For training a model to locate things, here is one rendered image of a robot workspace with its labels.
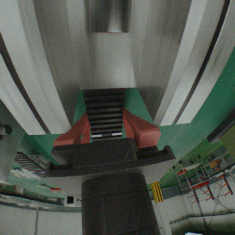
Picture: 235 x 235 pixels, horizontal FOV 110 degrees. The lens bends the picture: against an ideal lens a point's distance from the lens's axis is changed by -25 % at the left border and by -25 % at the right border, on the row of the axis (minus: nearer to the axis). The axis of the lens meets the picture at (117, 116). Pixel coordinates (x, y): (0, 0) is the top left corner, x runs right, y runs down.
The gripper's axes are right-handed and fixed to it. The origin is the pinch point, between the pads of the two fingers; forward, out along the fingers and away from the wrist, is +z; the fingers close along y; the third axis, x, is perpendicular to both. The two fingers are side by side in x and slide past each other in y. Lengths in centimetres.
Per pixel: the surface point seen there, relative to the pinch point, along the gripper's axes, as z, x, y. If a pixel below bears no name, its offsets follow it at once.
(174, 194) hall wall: 45, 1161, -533
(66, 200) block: 2, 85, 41
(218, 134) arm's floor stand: 1.4, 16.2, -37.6
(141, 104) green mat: 0.6, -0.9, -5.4
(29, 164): -1.4, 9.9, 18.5
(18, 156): -1.7, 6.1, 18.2
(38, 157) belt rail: 1.3, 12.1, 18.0
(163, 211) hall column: -46, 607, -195
